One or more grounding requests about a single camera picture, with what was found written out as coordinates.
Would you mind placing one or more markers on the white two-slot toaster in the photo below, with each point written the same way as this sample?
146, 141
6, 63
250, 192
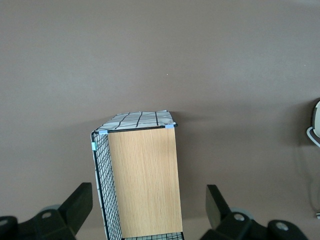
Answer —
317, 122

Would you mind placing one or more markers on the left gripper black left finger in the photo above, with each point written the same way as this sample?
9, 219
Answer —
72, 212

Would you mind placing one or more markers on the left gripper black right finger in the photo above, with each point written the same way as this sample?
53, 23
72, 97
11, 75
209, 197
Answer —
220, 215

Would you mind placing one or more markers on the brown table cover mat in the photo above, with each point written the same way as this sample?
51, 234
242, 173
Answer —
160, 50

